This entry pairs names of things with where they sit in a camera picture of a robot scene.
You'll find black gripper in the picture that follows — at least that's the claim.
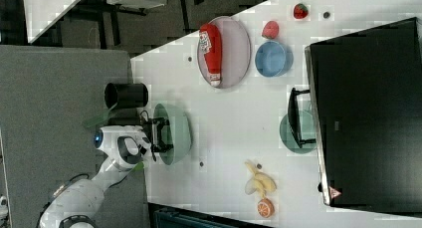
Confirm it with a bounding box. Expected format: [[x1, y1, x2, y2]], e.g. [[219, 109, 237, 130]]
[[141, 117, 173, 152]]

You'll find green strainer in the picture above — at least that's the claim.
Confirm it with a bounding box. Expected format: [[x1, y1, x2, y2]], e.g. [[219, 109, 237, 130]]
[[153, 104, 192, 165]]

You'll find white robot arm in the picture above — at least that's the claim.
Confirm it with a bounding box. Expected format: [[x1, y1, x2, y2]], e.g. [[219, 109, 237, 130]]
[[37, 117, 171, 228]]

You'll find black cylinder holder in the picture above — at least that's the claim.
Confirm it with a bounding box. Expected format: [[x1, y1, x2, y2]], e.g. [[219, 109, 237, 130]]
[[105, 83, 148, 110]]

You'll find red ketchup bottle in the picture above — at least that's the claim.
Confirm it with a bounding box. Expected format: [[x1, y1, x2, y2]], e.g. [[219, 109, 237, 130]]
[[199, 23, 222, 87]]

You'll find peeled banana toy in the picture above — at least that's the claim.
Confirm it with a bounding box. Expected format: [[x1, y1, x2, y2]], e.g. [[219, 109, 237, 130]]
[[244, 161, 277, 198]]

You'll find pink round plate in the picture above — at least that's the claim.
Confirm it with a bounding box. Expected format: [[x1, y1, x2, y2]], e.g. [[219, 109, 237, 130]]
[[197, 16, 251, 89]]

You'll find orange slice toy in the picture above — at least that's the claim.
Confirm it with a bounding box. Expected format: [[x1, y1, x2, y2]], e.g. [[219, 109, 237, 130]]
[[257, 198, 275, 218]]

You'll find blue bowl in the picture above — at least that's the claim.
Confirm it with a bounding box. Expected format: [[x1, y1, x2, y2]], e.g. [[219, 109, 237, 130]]
[[255, 41, 294, 78]]

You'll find green mug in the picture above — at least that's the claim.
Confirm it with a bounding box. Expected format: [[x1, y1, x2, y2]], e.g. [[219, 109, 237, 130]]
[[279, 111, 317, 154]]

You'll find pink strawberry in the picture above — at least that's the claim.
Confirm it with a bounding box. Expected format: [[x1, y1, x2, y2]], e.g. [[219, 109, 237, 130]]
[[262, 21, 280, 39]]

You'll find dark red strawberry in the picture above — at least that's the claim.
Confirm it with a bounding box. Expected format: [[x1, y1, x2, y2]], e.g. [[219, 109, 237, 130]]
[[294, 3, 309, 20]]

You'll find black toaster oven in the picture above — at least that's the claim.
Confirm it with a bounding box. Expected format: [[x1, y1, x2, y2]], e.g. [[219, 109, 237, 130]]
[[288, 18, 422, 217]]

